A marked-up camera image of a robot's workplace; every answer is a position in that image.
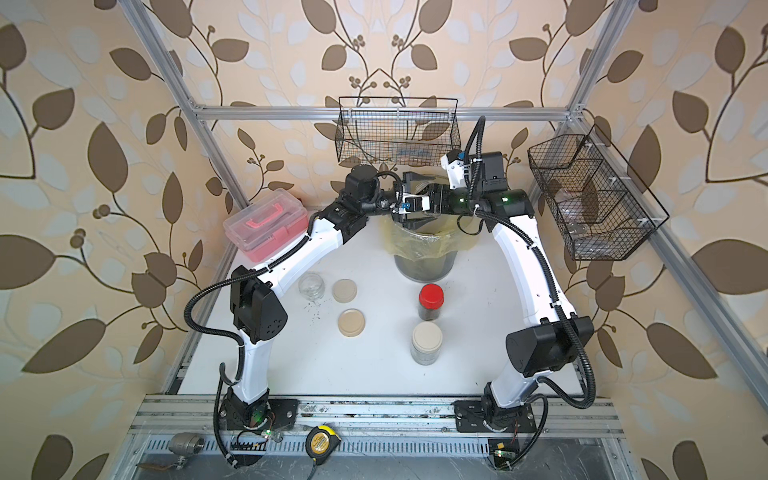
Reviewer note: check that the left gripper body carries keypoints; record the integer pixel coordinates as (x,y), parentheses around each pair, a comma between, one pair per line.
(403,182)

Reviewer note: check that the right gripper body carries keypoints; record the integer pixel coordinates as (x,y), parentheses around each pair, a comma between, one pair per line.
(452,202)

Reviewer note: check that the beige lid tall jar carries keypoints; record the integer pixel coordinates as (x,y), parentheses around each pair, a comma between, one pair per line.
(426,342)

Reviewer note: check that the ribbed glass jar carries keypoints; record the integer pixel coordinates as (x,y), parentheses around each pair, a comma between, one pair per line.
(311,286)

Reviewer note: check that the tan short jar lid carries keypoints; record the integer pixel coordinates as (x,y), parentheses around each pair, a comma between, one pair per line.
(351,323)

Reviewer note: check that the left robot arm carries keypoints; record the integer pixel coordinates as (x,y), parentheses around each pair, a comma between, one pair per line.
(258,314)

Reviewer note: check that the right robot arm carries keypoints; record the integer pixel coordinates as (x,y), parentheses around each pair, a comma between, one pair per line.
(549,349)

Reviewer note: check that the red lid tea jar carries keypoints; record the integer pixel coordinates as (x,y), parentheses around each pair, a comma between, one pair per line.
(431,300)

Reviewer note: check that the yellow plastic bin liner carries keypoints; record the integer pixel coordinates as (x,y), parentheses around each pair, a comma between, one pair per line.
(436,239)

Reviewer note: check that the metal mesh trash bin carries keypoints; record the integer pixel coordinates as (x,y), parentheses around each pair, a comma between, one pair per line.
(428,270)

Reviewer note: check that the pink plastic toolbox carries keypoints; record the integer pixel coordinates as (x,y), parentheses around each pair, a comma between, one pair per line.
(266,227)

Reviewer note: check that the yellow black tape measure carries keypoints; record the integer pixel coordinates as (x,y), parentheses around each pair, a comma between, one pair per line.
(320,443)

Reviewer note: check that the metal pipe fitting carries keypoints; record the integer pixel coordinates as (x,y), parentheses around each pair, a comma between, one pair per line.
(186,444)

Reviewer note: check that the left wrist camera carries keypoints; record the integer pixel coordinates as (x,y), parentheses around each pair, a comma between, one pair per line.
(412,204)

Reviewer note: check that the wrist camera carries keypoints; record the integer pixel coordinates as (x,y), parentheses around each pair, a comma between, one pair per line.
(453,164)
(412,204)

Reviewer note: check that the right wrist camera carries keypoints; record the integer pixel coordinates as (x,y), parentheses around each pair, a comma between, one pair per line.
(453,164)

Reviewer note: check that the black wire basket back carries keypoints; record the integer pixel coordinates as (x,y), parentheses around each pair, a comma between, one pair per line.
(414,131)

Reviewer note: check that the black wire basket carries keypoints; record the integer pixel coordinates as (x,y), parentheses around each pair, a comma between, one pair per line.
(414,131)
(602,207)

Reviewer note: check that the black wire basket right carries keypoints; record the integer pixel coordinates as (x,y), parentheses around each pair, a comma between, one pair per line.
(602,207)

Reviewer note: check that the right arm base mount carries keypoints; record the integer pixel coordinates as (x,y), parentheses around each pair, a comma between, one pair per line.
(484,415)

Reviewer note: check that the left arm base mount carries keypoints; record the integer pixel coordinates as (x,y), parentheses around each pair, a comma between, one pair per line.
(260,415)

